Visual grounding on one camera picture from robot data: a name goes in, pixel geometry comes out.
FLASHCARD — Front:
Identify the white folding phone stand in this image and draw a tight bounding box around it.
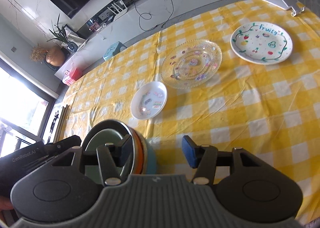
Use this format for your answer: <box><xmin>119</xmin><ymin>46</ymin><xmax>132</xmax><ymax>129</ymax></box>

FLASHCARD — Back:
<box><xmin>263</xmin><ymin>0</ymin><xmax>305</xmax><ymax>17</ymax></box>

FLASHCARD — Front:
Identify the black power cable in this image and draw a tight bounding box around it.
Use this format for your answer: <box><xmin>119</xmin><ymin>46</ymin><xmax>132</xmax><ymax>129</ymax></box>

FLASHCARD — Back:
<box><xmin>133</xmin><ymin>0</ymin><xmax>175</xmax><ymax>32</ymax></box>

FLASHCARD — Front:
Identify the teal plastic step stool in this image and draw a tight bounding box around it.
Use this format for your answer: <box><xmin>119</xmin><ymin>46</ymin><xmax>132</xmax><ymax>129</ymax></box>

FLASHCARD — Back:
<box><xmin>103</xmin><ymin>42</ymin><xmax>126</xmax><ymax>61</ymax></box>

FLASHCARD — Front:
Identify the clear glass sticker plate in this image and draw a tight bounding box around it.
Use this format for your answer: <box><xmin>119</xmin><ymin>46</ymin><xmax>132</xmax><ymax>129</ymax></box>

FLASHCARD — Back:
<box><xmin>160</xmin><ymin>39</ymin><xmax>222</xmax><ymax>89</ymax></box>

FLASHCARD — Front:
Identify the white wifi router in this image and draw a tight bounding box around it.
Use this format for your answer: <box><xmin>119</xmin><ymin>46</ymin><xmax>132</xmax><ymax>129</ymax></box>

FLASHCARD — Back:
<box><xmin>107</xmin><ymin>0</ymin><xmax>128</xmax><ymax>21</ymax></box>

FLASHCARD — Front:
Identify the yellow white checkered tablecloth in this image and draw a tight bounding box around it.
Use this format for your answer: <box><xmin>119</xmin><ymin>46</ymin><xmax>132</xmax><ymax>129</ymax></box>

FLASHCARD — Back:
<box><xmin>61</xmin><ymin>0</ymin><xmax>319</xmax><ymax>224</ymax></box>

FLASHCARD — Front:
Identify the steel bowl orange outside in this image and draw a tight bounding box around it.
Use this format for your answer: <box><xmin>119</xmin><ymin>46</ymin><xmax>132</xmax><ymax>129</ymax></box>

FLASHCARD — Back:
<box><xmin>82</xmin><ymin>119</ymin><xmax>145</xmax><ymax>177</ymax></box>

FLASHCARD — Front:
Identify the person left hand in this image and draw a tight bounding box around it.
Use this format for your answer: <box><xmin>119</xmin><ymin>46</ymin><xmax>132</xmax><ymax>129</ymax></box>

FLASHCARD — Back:
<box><xmin>0</xmin><ymin>196</ymin><xmax>14</xmax><ymax>212</ymax></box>

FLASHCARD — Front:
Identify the pale green ceramic bowl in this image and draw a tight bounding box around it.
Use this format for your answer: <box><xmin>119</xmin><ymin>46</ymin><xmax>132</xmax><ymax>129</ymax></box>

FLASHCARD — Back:
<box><xmin>84</xmin><ymin>129</ymin><xmax>122</xmax><ymax>186</ymax></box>

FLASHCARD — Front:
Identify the golden round vase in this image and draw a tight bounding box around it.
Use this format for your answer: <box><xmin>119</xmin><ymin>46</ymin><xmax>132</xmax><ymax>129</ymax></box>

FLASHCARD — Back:
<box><xmin>46</xmin><ymin>47</ymin><xmax>66</xmax><ymax>67</ymax></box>

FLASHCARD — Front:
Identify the steel bowl blue outside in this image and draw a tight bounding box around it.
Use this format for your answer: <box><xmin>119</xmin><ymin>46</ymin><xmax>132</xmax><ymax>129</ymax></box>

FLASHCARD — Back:
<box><xmin>139</xmin><ymin>134</ymin><xmax>157</xmax><ymax>174</ymax></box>

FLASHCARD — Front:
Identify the green potted plant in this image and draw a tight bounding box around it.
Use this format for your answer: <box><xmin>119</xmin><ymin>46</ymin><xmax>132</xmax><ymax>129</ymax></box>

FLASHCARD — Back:
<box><xmin>48</xmin><ymin>15</ymin><xmax>78</xmax><ymax>52</ymax></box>

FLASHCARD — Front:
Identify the small white sticker plate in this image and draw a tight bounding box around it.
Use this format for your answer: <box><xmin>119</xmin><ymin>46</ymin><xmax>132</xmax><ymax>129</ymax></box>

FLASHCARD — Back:
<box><xmin>130</xmin><ymin>81</ymin><xmax>168</xmax><ymax>120</ymax></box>

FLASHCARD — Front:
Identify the red white box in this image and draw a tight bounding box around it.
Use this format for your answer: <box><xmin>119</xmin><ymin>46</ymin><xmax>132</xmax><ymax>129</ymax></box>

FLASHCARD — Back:
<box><xmin>62</xmin><ymin>68</ymin><xmax>82</xmax><ymax>87</ymax></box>

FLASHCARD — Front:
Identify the white fruity painted plate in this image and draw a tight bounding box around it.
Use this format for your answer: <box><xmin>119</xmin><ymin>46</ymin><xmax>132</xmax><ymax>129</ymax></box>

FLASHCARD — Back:
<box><xmin>230</xmin><ymin>22</ymin><xmax>293</xmax><ymax>65</ymax></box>

